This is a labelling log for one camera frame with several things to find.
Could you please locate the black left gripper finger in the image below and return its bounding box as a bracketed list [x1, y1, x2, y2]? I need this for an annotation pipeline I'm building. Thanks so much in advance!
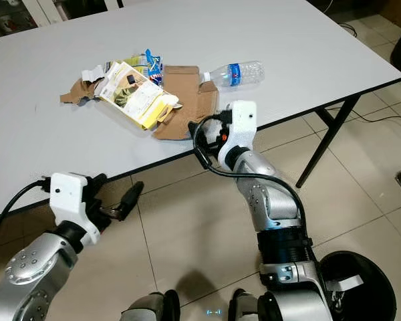
[118, 181, 146, 222]

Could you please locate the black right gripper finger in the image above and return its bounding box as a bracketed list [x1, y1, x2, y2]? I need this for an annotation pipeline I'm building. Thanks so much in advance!
[188, 120, 215, 169]

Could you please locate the yellow foil-lined carton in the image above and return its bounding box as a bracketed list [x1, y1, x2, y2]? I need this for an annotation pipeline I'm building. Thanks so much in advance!
[97, 60, 180, 130]

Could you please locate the black round rubbish bin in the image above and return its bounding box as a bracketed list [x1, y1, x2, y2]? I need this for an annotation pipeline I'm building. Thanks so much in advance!
[319, 251, 396, 321]

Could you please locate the large brown cardboard piece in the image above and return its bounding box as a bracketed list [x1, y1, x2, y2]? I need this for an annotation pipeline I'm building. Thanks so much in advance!
[150, 65, 220, 141]

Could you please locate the clear plastic water bottle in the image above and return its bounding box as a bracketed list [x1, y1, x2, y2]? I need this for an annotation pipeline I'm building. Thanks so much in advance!
[200, 61, 265, 88]

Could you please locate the blue snack wrapper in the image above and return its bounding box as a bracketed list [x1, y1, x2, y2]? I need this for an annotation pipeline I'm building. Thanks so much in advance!
[139, 48, 164, 84]

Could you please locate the robot left leg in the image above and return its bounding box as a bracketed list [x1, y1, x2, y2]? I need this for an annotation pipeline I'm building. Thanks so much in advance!
[120, 291, 181, 321]

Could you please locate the robot leg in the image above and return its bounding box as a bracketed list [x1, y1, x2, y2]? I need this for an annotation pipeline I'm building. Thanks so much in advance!
[229, 289, 268, 321]
[120, 291, 181, 321]

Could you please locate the small torn brown cardboard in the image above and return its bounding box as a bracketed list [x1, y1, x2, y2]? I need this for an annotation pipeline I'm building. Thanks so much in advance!
[60, 76, 104, 105]

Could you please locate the white torn paper scrap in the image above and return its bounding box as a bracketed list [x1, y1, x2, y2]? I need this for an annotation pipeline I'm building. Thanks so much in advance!
[82, 64, 111, 84]

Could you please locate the robot right leg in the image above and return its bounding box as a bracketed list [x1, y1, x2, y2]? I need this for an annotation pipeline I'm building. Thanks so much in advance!
[229, 289, 268, 321]

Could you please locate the white framed glass cabinet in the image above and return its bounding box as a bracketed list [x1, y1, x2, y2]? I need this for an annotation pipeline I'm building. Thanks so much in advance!
[0, 0, 121, 37]

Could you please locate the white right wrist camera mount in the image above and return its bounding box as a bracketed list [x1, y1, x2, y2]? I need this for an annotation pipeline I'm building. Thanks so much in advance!
[217, 100, 257, 168]

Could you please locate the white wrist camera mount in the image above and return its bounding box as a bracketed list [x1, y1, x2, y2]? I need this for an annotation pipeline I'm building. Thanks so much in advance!
[217, 100, 257, 168]
[50, 172, 102, 245]

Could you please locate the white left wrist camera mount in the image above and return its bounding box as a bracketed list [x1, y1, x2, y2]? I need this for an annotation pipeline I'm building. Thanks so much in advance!
[50, 172, 102, 245]

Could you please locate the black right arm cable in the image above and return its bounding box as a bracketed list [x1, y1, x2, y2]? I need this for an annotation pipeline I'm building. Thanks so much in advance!
[192, 114, 311, 245]

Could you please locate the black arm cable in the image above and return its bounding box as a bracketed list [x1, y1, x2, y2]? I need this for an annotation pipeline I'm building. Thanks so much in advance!
[192, 114, 311, 245]
[0, 179, 53, 258]

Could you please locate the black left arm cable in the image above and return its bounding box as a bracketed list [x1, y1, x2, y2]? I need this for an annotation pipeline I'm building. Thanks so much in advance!
[0, 179, 53, 258]

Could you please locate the thin black floor cable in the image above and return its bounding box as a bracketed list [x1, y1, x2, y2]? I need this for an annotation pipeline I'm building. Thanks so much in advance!
[327, 100, 401, 126]

